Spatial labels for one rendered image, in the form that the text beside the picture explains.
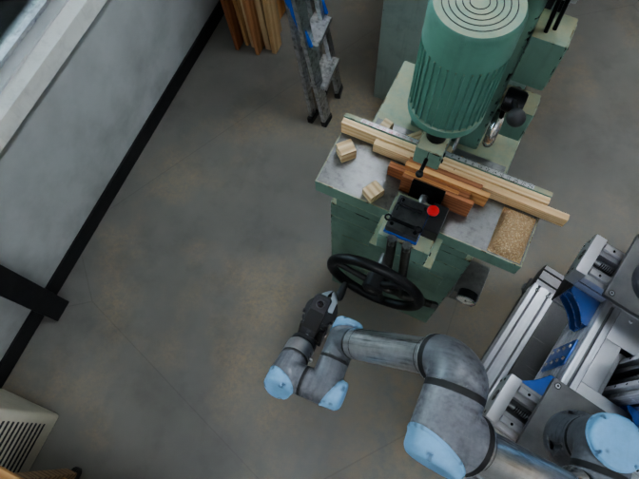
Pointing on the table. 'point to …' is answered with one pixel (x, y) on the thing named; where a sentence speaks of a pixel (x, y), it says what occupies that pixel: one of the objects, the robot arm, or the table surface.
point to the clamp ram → (428, 194)
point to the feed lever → (514, 101)
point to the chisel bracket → (435, 153)
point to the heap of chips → (512, 235)
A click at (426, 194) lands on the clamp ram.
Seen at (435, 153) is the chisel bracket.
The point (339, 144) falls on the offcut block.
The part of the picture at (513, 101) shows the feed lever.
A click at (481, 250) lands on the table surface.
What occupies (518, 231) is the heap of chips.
